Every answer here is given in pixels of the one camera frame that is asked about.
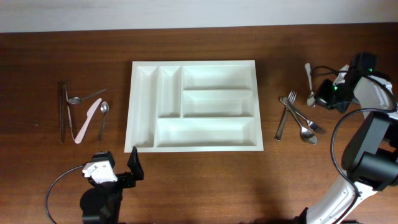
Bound steel fork diagonal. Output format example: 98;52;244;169
296;110;326;134

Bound steel fork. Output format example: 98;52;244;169
274;90;297;141

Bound large steel spoon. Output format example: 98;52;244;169
280;97;318;145

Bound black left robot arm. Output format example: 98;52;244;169
80;147;144;224

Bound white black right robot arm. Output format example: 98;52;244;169
294;52;397;223

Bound pink plastic knife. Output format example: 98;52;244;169
75;98;102;144

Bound small steel teaspoon upright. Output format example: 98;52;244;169
98;101;109;141

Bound white plastic cutlery tray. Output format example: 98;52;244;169
124;60;264;153

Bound small steel teaspoon angled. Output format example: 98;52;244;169
68;89;106;105

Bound steel kitchen tongs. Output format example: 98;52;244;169
59;82;75;144

